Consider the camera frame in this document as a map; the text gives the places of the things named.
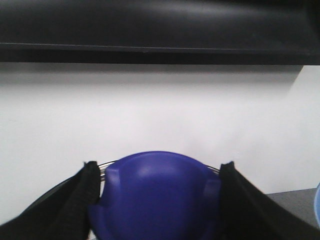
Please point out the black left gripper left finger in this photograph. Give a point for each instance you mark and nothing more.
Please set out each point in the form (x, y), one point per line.
(61, 213)

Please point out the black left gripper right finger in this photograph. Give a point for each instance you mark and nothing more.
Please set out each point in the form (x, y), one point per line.
(249, 214)

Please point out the light blue ribbed cup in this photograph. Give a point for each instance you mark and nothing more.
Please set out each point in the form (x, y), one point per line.
(316, 205)

